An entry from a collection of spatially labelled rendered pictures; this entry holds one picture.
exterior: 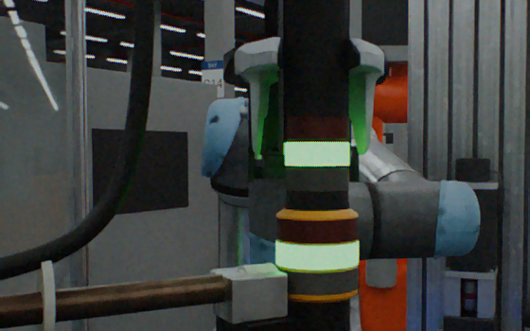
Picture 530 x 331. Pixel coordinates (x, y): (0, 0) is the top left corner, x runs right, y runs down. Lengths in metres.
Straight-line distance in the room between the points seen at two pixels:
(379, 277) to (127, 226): 1.69
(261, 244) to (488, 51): 0.75
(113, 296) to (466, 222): 0.41
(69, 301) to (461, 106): 1.01
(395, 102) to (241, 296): 4.09
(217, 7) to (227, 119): 6.45
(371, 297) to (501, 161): 3.12
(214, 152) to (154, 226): 3.82
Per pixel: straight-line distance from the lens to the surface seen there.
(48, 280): 0.30
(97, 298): 0.31
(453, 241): 0.65
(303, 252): 0.33
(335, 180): 0.34
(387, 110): 4.40
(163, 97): 4.82
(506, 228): 1.24
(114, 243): 4.52
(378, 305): 4.32
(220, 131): 0.95
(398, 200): 0.63
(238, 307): 0.32
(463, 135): 1.24
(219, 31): 7.33
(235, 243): 1.03
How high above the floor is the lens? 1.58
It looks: 3 degrees down
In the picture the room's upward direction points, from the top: straight up
